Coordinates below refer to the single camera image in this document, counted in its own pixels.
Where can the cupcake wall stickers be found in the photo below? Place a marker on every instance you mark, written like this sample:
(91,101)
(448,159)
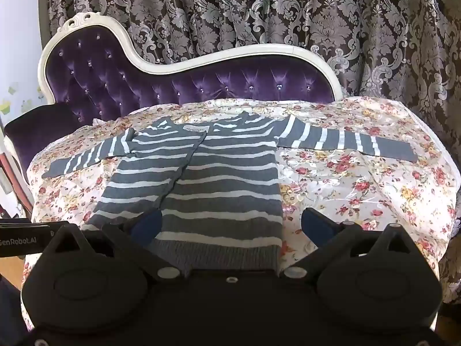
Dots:
(9,99)

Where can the brown damask curtain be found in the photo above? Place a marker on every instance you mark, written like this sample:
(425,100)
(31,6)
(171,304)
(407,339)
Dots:
(324,7)

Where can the floral blanket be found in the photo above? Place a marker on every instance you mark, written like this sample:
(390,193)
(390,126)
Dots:
(360,187)

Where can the grey white striped sweater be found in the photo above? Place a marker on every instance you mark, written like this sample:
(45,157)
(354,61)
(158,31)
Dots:
(223,187)

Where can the purple tufted velvet headboard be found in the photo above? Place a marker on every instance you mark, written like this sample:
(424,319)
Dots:
(216,83)

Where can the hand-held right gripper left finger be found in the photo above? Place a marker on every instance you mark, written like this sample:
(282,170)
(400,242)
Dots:
(148,225)

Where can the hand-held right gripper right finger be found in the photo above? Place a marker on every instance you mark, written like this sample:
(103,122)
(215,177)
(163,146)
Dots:
(317,225)

